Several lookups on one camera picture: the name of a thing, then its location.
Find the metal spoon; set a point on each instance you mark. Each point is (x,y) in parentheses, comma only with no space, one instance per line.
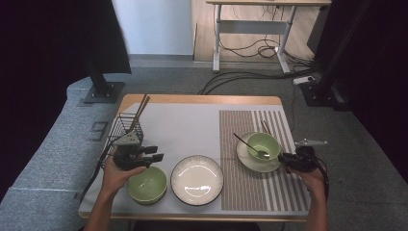
(243,142)

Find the person's right hand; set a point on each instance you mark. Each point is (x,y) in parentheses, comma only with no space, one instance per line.
(312,183)

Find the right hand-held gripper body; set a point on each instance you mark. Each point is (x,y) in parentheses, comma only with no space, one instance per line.
(304,159)

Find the black curtain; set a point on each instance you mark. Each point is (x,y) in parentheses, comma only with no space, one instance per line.
(378,80)
(48,64)

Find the floor outlet cover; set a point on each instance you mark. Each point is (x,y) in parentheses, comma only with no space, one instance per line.
(99,126)

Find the striped placemat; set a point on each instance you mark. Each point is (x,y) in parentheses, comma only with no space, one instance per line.
(231,128)

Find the light grey table mat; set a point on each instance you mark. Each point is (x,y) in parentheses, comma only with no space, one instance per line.
(183,131)

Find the white power strip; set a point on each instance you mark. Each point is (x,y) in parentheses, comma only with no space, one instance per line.
(303,80)

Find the black metal stand with base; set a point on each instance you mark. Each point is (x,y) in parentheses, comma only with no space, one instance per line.
(320,94)
(96,95)

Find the person's left hand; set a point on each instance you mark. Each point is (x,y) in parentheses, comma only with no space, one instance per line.
(117,181)

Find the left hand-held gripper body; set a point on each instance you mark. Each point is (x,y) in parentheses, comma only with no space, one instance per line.
(128,159)

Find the white plate with dark rim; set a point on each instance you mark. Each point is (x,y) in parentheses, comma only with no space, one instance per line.
(247,160)
(196,181)

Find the green bowl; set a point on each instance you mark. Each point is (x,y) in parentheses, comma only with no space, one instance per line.
(154,189)
(269,142)

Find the person's dark clothing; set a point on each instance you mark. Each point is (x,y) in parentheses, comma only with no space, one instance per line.
(192,227)

